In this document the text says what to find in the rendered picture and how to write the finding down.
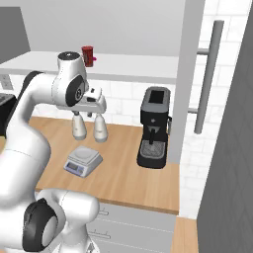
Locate black coffee machine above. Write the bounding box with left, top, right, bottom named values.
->
left=135, top=86, right=173, bottom=170

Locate grey bar door handle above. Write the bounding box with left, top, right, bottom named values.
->
left=187, top=20, right=225, bottom=135

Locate dark grey tall cabinet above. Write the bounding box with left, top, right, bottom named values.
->
left=197, top=0, right=253, bottom=253

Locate grey digital scale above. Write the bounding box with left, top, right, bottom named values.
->
left=62, top=145, right=104, bottom=179

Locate dark grey cabinet door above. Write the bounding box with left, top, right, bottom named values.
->
left=0, top=6, right=32, bottom=64

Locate white wall socket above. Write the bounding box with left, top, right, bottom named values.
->
left=0, top=74, right=15, bottom=91

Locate white wall cabinet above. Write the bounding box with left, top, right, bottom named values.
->
left=0, top=0, right=186, bottom=85

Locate black appliance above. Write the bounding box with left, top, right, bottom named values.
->
left=0, top=93, right=18, bottom=139

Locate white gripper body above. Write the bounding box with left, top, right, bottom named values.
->
left=74, top=94, right=109, bottom=116

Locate grey drawer front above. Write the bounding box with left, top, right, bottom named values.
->
left=86, top=238, right=166, bottom=253
left=96, top=202, right=178, bottom=232
left=88, top=218, right=176, bottom=253

